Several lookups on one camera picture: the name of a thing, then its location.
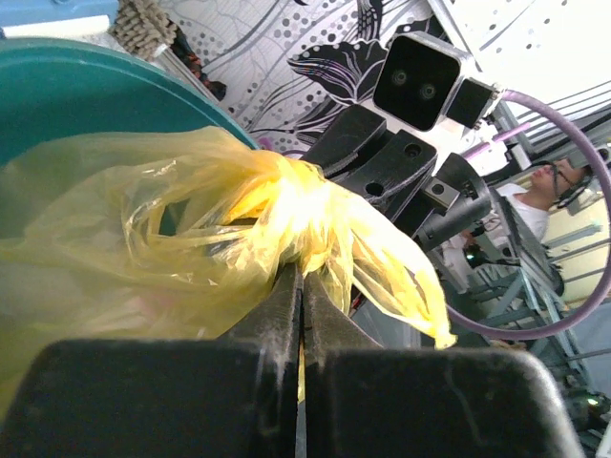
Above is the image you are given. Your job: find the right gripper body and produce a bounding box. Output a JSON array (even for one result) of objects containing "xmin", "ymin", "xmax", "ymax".
[{"xmin": 394, "ymin": 155, "xmax": 492, "ymax": 251}]

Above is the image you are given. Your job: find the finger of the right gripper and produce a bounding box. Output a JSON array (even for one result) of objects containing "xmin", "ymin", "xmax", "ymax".
[{"xmin": 331, "ymin": 131, "xmax": 437, "ymax": 221}]

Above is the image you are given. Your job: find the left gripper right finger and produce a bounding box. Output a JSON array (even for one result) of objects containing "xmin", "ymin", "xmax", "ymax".
[{"xmin": 303, "ymin": 274, "xmax": 583, "ymax": 457}]

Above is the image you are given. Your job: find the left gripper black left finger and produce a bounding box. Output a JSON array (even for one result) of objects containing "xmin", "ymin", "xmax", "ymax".
[{"xmin": 1, "ymin": 265, "xmax": 303, "ymax": 457}]

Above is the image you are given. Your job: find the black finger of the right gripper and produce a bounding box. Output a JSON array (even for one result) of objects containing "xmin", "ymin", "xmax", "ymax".
[{"xmin": 301, "ymin": 105, "xmax": 387, "ymax": 178}]

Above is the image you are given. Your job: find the yellow trash bag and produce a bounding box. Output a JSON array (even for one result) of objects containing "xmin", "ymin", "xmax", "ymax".
[{"xmin": 1, "ymin": 127, "xmax": 455, "ymax": 409}]

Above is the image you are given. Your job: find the teal trash bin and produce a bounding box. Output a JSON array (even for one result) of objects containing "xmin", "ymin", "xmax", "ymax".
[{"xmin": 0, "ymin": 37, "xmax": 262, "ymax": 239}]

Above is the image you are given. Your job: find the blue floor mop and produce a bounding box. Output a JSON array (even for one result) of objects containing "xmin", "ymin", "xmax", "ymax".
[{"xmin": 1, "ymin": 0, "xmax": 119, "ymax": 39}]

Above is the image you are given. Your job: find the person in white shirt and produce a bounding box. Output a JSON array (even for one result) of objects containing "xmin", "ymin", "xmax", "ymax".
[{"xmin": 438, "ymin": 156, "xmax": 596, "ymax": 297}]

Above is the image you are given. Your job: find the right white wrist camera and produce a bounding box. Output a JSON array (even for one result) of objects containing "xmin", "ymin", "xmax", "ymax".
[{"xmin": 372, "ymin": 31, "xmax": 500, "ymax": 132}]

